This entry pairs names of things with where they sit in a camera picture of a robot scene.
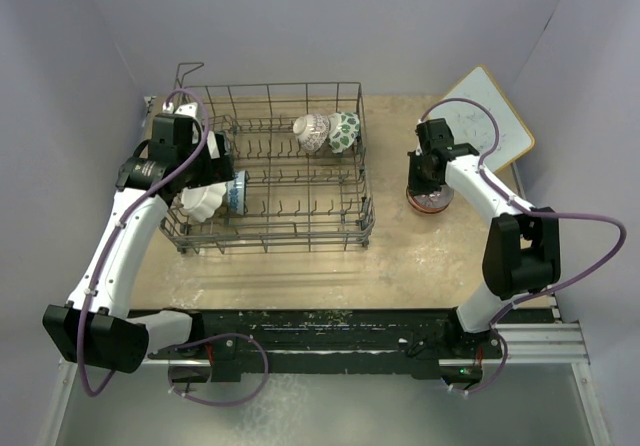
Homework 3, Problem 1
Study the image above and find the orange red patterned bowl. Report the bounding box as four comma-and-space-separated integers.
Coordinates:
408, 197, 449, 214

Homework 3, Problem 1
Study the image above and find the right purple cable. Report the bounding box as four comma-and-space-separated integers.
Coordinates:
417, 97, 628, 398

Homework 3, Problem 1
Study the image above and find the grey wire dish rack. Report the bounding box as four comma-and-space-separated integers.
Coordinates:
160, 62, 375, 253

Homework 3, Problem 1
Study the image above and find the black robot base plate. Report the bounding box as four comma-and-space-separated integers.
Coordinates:
151, 309, 502, 382

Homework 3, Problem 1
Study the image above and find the brown patterned white bowl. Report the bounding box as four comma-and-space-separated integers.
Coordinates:
292, 113, 330, 154

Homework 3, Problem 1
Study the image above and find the white fluted bowl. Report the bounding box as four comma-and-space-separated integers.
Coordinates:
180, 183, 227, 222

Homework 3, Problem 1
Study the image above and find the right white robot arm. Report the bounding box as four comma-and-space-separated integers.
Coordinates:
406, 119, 561, 357

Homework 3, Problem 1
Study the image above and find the purple striped bowl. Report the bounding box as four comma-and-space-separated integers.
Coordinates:
409, 187, 454, 206

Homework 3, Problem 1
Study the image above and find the blue floral white bowl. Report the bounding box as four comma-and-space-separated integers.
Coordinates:
226, 170, 248, 216

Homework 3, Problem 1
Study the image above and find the small whiteboard yellow frame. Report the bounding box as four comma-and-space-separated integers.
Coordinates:
429, 65, 535, 173

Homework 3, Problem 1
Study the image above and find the green leaf patterned bowl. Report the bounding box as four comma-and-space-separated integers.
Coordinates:
327, 112, 361, 154

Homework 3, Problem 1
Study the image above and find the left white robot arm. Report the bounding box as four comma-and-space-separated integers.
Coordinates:
43, 103, 233, 373

